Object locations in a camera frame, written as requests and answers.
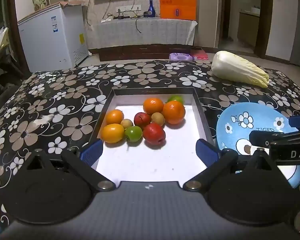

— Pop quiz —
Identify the oval yellow-orange citrus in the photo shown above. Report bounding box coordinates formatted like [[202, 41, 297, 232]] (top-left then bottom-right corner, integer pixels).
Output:
[[101, 124, 126, 144]]

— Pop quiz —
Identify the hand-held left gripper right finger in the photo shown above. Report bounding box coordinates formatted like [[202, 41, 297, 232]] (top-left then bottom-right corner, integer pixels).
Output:
[[183, 139, 288, 192]]

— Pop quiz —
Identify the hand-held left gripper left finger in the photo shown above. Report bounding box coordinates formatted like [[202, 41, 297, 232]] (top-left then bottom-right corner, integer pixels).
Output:
[[17, 139, 117, 192]]

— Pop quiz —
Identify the brown cardboard sheet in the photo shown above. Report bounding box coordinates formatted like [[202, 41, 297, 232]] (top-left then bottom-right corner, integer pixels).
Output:
[[59, 1, 84, 7]]

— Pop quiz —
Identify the dark wooden cabinet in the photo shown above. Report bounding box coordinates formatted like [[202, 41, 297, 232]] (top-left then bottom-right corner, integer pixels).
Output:
[[89, 44, 194, 62]]

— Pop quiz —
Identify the wooden kitchen cabinet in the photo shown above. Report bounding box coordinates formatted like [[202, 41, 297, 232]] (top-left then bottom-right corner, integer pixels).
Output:
[[237, 11, 260, 47]]

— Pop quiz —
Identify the black box with white inside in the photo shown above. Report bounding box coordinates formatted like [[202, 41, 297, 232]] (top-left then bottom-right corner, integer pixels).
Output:
[[91, 87, 215, 183]]

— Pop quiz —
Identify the green fruit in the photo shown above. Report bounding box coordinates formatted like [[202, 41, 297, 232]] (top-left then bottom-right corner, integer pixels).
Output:
[[167, 95, 184, 105]]

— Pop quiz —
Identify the small orange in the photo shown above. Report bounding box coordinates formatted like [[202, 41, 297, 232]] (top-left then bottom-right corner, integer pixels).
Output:
[[106, 109, 124, 125]]

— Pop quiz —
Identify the blue glass bottle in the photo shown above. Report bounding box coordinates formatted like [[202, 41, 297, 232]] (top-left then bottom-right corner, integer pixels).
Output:
[[144, 0, 157, 18]]

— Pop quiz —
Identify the white lace cloth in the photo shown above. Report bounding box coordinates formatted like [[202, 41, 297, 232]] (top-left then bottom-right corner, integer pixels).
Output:
[[86, 19, 198, 50]]

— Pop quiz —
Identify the white wall power strip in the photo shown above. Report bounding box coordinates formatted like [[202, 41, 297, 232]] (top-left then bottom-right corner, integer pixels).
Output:
[[115, 4, 142, 11]]

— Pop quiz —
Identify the orange cardboard box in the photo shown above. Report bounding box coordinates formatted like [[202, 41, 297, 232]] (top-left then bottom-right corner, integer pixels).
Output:
[[159, 0, 197, 20]]

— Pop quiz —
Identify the black floral tablecloth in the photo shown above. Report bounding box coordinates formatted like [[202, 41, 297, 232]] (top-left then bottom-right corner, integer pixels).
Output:
[[0, 60, 300, 230]]

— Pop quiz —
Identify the napa cabbage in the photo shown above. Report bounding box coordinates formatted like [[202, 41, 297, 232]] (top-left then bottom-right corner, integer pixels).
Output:
[[211, 51, 270, 88]]

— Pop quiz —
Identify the blue flower-print plate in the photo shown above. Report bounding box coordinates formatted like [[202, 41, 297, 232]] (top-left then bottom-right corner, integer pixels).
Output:
[[216, 102, 300, 189]]

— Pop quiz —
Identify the red apple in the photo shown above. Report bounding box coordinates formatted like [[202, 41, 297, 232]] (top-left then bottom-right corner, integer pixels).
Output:
[[134, 112, 152, 130], [143, 123, 166, 145]]

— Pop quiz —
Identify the round orange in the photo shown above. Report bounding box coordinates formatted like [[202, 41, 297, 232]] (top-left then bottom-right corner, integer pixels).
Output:
[[143, 97, 164, 115]]

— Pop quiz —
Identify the white chest freezer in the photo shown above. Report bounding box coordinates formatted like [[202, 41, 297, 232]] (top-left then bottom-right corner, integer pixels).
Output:
[[17, 4, 89, 73]]

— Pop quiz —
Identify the purple plastic toy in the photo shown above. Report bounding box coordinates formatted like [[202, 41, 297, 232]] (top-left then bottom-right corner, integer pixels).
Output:
[[169, 52, 197, 62]]

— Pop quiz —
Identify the pink plastic item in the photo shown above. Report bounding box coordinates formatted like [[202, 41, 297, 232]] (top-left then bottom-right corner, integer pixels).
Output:
[[191, 49, 208, 60]]

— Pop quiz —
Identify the green apple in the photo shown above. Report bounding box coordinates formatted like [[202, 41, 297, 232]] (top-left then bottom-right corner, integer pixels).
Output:
[[125, 126, 143, 141]]

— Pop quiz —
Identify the large orange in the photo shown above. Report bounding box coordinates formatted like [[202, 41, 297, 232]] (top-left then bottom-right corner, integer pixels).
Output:
[[162, 101, 186, 125]]

